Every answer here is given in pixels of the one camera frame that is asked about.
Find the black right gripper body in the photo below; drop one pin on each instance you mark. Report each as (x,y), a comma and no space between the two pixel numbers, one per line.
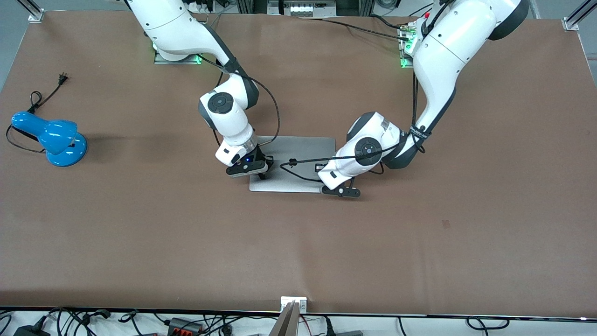
(259,161)

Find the grey laptop computer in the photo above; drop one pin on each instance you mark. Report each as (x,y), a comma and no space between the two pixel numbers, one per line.
(298,154)

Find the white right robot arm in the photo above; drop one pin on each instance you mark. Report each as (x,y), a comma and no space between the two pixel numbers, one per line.
(172,28)

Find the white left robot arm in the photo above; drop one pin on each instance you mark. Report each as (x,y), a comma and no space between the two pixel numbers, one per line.
(443,60)

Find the brown table cover sheet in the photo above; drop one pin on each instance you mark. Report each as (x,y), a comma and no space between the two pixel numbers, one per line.
(298,242)

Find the grey control box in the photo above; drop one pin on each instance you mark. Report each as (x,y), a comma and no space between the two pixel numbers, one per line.
(302,7)

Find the white power strip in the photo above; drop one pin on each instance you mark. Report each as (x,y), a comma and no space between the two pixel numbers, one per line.
(201,5)

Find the black box orange terminals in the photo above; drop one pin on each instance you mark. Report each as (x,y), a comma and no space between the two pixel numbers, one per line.
(184,325)

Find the grey power brick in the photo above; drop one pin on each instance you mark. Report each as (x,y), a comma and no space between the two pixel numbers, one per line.
(350,333)

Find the black power adapter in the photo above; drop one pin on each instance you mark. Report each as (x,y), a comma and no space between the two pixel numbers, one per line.
(30,331)

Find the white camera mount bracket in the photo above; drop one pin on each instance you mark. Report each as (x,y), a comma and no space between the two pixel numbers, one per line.
(285,301)

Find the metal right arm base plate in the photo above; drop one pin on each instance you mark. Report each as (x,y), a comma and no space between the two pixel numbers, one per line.
(161,58)

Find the aluminium camera mount bar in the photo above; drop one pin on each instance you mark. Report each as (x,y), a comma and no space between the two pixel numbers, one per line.
(285,324)

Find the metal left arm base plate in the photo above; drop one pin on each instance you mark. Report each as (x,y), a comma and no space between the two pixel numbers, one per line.
(404,51)

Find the aluminium frame corner post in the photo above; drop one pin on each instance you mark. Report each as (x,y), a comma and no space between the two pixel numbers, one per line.
(33,13)
(576,18)

